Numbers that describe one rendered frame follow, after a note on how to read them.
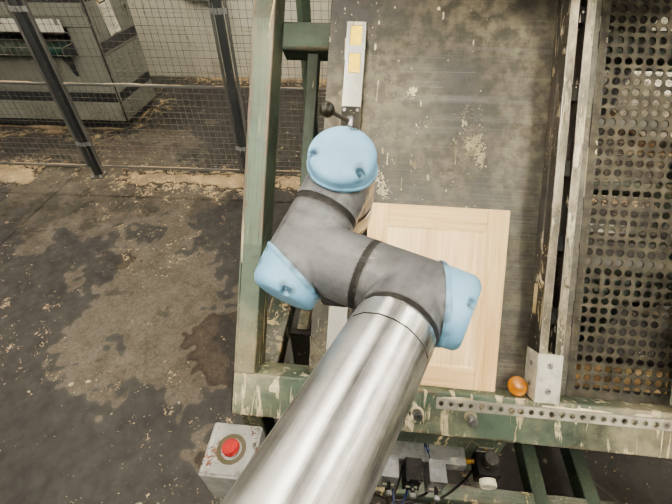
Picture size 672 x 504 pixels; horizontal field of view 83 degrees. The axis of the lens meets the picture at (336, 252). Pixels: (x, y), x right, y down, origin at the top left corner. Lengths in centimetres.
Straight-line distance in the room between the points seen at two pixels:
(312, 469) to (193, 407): 195
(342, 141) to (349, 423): 27
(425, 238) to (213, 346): 159
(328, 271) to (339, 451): 18
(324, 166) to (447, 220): 70
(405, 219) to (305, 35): 59
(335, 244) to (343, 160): 9
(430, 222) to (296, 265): 72
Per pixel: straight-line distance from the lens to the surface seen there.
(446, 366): 112
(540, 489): 192
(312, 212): 39
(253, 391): 114
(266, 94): 111
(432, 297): 34
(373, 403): 27
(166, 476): 209
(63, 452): 234
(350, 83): 110
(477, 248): 109
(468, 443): 123
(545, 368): 114
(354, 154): 40
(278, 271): 38
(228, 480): 102
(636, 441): 133
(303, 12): 171
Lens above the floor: 187
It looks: 43 degrees down
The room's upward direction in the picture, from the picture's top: straight up
